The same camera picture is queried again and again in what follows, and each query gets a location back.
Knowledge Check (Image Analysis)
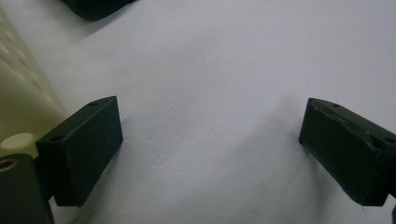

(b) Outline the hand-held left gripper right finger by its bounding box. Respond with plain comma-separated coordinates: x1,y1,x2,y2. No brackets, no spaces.
298,97,396,207

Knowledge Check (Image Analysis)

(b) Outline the cream perforated plastic basket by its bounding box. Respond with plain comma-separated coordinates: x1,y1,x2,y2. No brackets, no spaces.
0,6,68,157

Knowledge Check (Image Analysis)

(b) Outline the black cloth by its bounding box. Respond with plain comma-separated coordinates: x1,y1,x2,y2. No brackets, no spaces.
60,0,138,21

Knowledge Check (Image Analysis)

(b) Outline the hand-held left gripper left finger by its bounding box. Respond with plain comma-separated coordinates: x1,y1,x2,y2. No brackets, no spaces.
35,95,124,208

